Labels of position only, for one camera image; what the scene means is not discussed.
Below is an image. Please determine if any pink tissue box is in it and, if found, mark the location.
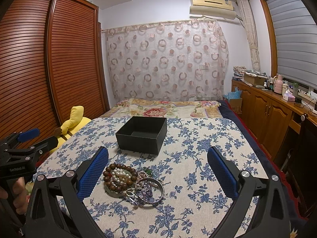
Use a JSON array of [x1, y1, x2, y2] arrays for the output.
[[283, 90, 296, 102]]

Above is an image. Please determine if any blue gift bag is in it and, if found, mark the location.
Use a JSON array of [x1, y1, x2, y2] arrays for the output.
[[223, 86, 242, 102]]

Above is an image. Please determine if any circle patterned sheer curtain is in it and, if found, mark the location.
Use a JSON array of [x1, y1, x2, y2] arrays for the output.
[[105, 19, 228, 102]]

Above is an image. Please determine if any black jewelry box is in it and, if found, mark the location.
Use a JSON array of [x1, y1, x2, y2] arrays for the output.
[[116, 116, 167, 156]]

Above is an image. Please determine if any wooden sideboard cabinet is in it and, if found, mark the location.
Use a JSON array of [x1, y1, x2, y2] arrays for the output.
[[232, 80, 316, 162]]

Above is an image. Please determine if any pink thermos jug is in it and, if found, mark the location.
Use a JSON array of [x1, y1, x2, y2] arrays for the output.
[[273, 74, 283, 95]]

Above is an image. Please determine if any brown louvered wardrobe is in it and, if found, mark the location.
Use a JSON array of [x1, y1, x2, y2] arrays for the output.
[[1, 0, 110, 141]]

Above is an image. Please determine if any floral bed quilt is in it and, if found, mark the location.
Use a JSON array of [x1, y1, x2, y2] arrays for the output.
[[102, 98, 222, 119]]

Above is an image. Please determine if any blue floral cloth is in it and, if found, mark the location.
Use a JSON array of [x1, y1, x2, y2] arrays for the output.
[[38, 118, 266, 237]]

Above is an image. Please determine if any yellow plush toy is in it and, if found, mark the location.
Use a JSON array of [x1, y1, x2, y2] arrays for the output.
[[49, 106, 91, 155]]

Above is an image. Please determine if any brown wooden bead bracelet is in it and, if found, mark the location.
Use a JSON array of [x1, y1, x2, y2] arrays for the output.
[[102, 163, 139, 193]]

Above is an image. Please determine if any silver bangle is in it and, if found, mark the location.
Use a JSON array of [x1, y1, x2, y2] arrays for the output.
[[135, 177, 165, 206]]

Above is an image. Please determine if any beige side curtain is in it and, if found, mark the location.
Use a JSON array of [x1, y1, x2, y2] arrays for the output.
[[236, 0, 261, 71]]

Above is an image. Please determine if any cream air conditioner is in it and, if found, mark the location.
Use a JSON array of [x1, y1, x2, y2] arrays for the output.
[[190, 0, 237, 20]]

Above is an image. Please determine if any purple bead jewelry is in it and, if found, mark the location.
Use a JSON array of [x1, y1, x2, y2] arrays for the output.
[[125, 171, 164, 207]]

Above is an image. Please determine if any person's left hand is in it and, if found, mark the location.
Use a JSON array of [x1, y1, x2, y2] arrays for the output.
[[12, 177, 29, 215]]

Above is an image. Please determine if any cardboard box on cabinet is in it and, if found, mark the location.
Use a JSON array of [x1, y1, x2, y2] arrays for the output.
[[243, 73, 267, 86]]

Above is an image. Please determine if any grey window blind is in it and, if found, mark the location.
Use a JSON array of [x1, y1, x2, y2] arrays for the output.
[[263, 0, 316, 88]]

